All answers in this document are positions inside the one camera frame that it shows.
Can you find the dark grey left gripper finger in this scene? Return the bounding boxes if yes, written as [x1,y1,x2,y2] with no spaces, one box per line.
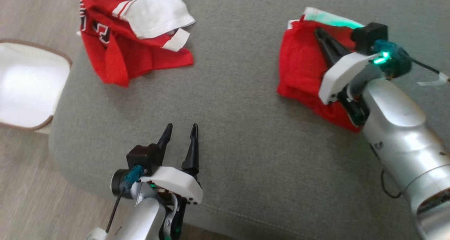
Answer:
[181,123,200,184]
[156,123,174,167]

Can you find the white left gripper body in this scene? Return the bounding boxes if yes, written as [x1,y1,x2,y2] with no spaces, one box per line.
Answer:
[140,166,204,240]

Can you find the white laundry basket brown rim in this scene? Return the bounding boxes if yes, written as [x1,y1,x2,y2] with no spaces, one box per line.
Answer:
[0,39,73,132]

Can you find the red and white jersey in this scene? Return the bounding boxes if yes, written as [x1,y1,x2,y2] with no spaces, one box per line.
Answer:
[77,0,196,88]

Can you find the red shorts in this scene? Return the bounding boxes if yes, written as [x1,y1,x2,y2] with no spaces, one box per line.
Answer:
[277,7,374,133]

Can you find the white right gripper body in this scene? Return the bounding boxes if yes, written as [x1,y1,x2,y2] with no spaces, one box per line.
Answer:
[318,52,379,127]

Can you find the grey sofa chaise seat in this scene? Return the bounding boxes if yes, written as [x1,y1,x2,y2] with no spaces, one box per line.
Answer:
[48,0,450,240]

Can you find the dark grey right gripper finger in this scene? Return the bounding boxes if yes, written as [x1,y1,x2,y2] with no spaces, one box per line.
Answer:
[316,28,354,59]
[314,28,344,69]

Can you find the white cable tie tag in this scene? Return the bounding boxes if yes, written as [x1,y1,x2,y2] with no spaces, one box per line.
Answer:
[418,73,450,87]

